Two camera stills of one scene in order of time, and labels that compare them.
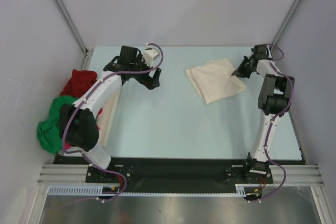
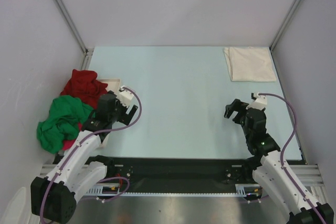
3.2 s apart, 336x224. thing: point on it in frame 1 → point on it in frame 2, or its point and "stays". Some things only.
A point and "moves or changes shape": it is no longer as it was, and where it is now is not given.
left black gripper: (150, 83) → (127, 117)
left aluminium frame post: (87, 50) stays
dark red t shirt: (80, 81) stays
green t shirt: (49, 130) stays
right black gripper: (241, 72) → (234, 106)
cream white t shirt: (214, 81) moves or changes shape
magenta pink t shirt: (67, 145) stays
